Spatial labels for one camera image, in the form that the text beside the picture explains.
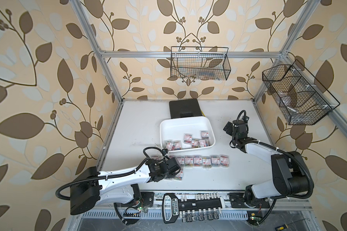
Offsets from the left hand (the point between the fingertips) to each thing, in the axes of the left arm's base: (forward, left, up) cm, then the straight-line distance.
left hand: (171, 170), depth 80 cm
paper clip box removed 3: (+6, -15, -2) cm, 17 cm away
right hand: (+27, -39, +6) cm, 48 cm away
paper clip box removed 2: (+5, -10, -2) cm, 12 cm away
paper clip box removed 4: (+6, -21, -1) cm, 22 cm away
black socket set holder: (-17, -18, -2) cm, 25 cm away
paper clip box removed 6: (+7, -32, -2) cm, 33 cm away
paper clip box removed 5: (+7, -26, -2) cm, 27 cm away
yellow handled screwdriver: (-25, -53, -2) cm, 59 cm away
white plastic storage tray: (+26, -6, -3) cm, 27 cm away
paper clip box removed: (+7, -5, -2) cm, 9 cm away
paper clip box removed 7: (-3, -4, -3) cm, 6 cm away
